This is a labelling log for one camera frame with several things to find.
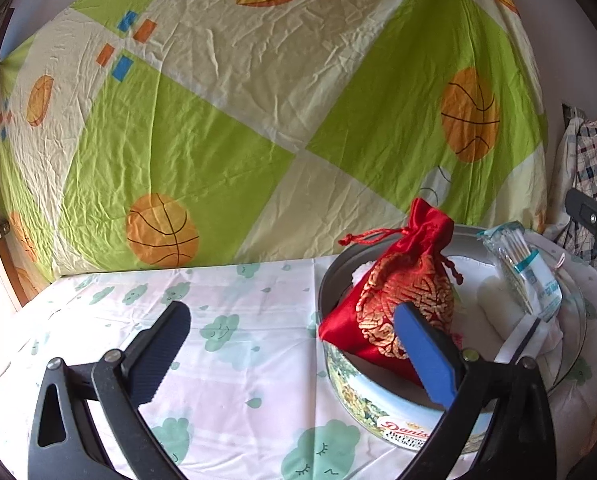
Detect white gauze bandage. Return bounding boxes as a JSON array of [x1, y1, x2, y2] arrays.
[[477, 275, 524, 340]]

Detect white sponge block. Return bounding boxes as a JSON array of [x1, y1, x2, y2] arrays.
[[495, 314, 563, 366]]

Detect red embroidered drawstring pouch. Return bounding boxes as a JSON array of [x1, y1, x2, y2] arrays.
[[319, 198, 463, 386]]

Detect sports print hanging sheet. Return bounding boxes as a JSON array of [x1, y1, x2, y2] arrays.
[[0, 0, 547, 289]]

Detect round cookie tin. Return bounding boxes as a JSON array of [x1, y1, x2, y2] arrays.
[[317, 226, 587, 452]]

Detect plaid fabric pile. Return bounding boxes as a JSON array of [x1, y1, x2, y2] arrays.
[[544, 107, 597, 270]]

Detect cotton swab packet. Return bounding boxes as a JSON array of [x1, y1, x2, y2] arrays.
[[477, 221, 563, 322]]

